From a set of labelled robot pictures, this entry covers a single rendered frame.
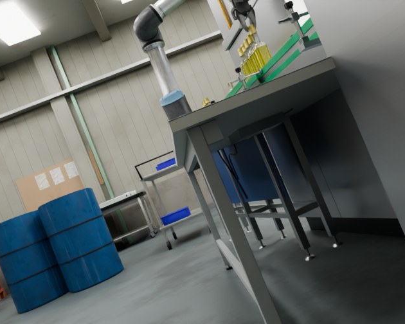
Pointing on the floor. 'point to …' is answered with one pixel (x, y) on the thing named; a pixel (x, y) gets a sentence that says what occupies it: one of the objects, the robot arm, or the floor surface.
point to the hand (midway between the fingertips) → (251, 27)
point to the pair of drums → (55, 250)
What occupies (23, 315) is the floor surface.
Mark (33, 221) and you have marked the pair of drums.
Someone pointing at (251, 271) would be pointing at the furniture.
